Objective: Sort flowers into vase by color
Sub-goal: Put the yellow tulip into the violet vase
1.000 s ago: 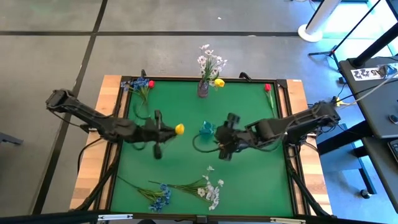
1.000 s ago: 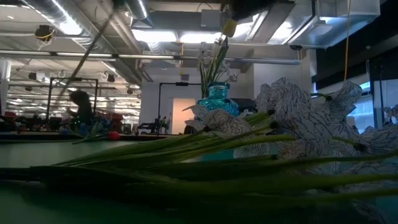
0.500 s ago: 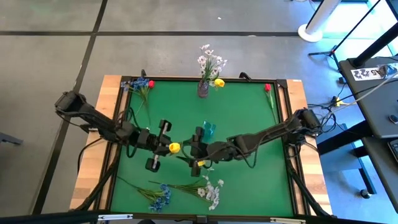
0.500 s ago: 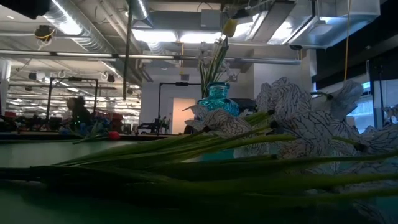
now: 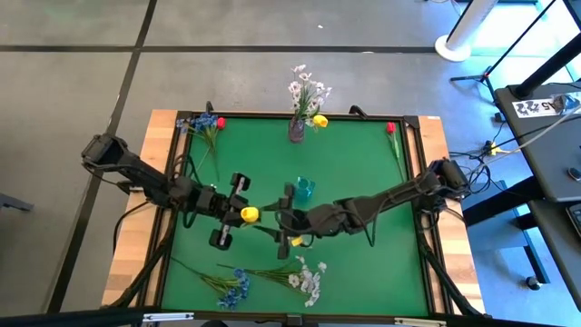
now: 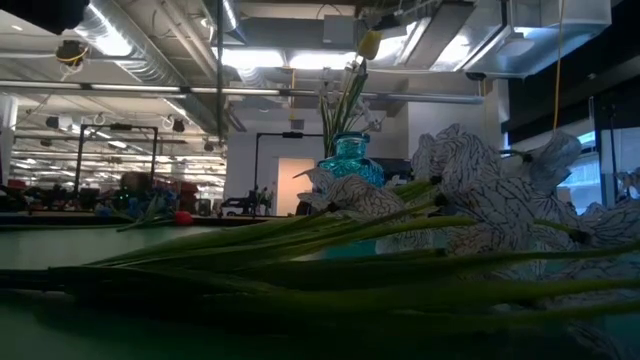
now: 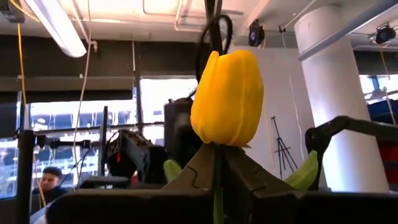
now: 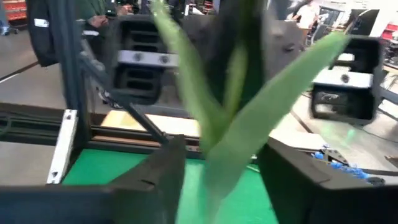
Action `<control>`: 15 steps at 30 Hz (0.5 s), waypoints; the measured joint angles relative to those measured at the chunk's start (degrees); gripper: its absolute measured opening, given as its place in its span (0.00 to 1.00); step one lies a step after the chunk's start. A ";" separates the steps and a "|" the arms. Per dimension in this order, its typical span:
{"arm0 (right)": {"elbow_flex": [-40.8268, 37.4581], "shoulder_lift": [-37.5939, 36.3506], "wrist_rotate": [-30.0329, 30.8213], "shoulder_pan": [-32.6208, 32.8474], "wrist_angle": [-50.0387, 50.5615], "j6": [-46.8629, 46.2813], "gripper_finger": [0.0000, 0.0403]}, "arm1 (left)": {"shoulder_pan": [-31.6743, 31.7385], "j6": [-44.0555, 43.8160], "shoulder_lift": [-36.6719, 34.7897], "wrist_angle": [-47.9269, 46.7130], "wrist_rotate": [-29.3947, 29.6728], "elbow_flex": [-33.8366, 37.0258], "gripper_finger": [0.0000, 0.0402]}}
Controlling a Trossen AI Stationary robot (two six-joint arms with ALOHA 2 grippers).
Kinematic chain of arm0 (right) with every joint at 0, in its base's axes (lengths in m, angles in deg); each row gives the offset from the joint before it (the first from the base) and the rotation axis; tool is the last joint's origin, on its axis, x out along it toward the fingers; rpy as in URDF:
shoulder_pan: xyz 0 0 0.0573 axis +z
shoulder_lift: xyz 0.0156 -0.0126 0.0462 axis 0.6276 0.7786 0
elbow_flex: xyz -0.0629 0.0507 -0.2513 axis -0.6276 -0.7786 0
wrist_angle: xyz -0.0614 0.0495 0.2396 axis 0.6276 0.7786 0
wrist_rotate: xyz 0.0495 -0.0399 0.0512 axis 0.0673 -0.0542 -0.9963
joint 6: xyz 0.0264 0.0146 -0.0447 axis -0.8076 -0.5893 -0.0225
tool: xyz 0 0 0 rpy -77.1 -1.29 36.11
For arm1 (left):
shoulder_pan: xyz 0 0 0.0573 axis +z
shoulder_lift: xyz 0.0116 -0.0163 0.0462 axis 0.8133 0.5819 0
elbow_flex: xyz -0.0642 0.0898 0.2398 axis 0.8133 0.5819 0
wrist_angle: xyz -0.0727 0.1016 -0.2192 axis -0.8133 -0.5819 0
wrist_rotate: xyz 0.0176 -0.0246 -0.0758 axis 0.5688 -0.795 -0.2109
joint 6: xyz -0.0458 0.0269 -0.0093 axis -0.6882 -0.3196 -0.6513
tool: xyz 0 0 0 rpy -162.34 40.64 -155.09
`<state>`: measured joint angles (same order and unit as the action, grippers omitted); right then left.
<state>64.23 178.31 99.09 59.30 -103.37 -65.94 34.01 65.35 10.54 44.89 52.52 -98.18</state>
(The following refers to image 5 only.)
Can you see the white paper with black print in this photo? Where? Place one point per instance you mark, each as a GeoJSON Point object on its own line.
{"type": "Point", "coordinates": [528, 108]}

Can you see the black desk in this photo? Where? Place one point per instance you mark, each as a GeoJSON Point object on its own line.
{"type": "Point", "coordinates": [544, 150]}

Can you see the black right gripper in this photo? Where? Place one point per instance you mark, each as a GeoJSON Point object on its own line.
{"type": "Point", "coordinates": [297, 222]}

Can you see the black desk base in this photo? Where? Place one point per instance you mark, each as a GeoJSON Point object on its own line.
{"type": "Point", "coordinates": [499, 202]}

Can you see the white artificial flower bunch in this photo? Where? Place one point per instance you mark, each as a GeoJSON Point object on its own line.
{"type": "Point", "coordinates": [306, 97]}
{"type": "Point", "coordinates": [308, 284]}

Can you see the black caster wheel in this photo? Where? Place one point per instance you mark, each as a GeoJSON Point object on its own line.
{"type": "Point", "coordinates": [534, 283]}

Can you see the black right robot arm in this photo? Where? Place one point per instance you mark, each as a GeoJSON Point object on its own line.
{"type": "Point", "coordinates": [386, 200]}

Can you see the red artificial tulip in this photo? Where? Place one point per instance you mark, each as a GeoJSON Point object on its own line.
{"type": "Point", "coordinates": [391, 127]}
{"type": "Point", "coordinates": [221, 123]}

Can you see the green table mat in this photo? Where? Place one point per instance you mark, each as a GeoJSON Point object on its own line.
{"type": "Point", "coordinates": [354, 272]}

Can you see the black aluminium table frame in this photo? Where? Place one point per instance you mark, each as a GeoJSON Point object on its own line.
{"type": "Point", "coordinates": [157, 281]}

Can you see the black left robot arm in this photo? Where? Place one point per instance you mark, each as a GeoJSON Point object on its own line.
{"type": "Point", "coordinates": [136, 172]}

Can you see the black frame clamp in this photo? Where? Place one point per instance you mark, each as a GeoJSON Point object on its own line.
{"type": "Point", "coordinates": [209, 108]}
{"type": "Point", "coordinates": [358, 110]}

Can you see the blue artificial flower bunch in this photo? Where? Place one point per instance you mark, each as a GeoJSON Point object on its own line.
{"type": "Point", "coordinates": [239, 279]}
{"type": "Point", "coordinates": [206, 121]}

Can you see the grey desk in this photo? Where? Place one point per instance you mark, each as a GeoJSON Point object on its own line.
{"type": "Point", "coordinates": [558, 254]}

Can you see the thin black tripod stand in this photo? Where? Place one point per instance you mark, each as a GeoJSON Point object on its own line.
{"type": "Point", "coordinates": [486, 74]}

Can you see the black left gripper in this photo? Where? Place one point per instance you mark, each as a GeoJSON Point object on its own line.
{"type": "Point", "coordinates": [227, 206]}

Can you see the purple glass vase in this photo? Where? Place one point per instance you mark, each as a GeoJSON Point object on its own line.
{"type": "Point", "coordinates": [296, 132]}

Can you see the white round-base pole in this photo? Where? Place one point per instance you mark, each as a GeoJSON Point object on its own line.
{"type": "Point", "coordinates": [454, 50]}

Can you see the grey table-level camera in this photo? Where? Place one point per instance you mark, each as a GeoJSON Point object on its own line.
{"type": "Point", "coordinates": [294, 320]}

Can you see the silver frame bracket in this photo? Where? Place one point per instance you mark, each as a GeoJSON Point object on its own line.
{"type": "Point", "coordinates": [420, 322]}
{"type": "Point", "coordinates": [168, 317]}

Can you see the dark keyboard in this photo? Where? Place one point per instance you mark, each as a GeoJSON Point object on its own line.
{"type": "Point", "coordinates": [575, 220]}

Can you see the small yellow gripper tag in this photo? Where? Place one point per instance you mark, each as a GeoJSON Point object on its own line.
{"type": "Point", "coordinates": [296, 241]}

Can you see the grey metal foot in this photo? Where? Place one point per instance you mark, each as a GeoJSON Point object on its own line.
{"type": "Point", "coordinates": [13, 202]}

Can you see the thick black post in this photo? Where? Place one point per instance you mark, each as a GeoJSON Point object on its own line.
{"type": "Point", "coordinates": [549, 68]}

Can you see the teal glass vase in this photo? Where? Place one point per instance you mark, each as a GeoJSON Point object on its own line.
{"type": "Point", "coordinates": [306, 188]}

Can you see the dark computer mouse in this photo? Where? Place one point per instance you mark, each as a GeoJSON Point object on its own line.
{"type": "Point", "coordinates": [574, 174]}

